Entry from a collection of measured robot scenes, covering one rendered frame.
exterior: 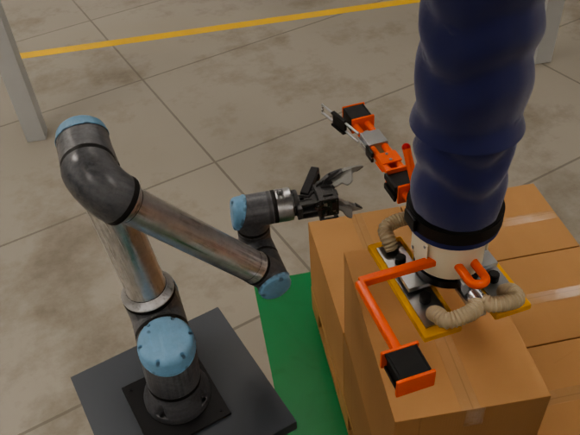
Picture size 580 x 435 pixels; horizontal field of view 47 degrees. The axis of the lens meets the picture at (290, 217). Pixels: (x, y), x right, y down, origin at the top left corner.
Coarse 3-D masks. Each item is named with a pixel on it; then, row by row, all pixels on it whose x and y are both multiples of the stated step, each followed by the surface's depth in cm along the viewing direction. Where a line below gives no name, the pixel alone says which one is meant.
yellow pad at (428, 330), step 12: (396, 240) 182; (372, 252) 179; (384, 252) 178; (396, 252) 177; (408, 252) 178; (384, 264) 175; (396, 264) 173; (396, 288) 169; (432, 288) 168; (408, 300) 165; (420, 300) 163; (432, 300) 164; (408, 312) 163; (420, 312) 162; (420, 324) 160; (432, 324) 159; (420, 336) 159; (432, 336) 157
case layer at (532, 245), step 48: (528, 192) 282; (336, 240) 267; (528, 240) 261; (336, 288) 248; (528, 288) 243; (576, 288) 241; (336, 336) 251; (528, 336) 227; (576, 336) 226; (576, 384) 212; (576, 432) 200
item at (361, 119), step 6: (348, 108) 207; (354, 108) 207; (360, 108) 207; (366, 108) 207; (348, 114) 205; (354, 114) 204; (360, 114) 204; (366, 114) 204; (372, 114) 204; (348, 120) 206; (354, 120) 202; (360, 120) 203; (366, 120) 204; (372, 120) 205; (360, 126) 204; (354, 132) 205
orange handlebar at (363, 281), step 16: (368, 128) 202; (384, 144) 194; (384, 160) 188; (400, 160) 188; (384, 272) 157; (400, 272) 157; (464, 272) 155; (480, 272) 155; (368, 288) 153; (480, 288) 153; (368, 304) 150; (384, 320) 146; (384, 336) 143
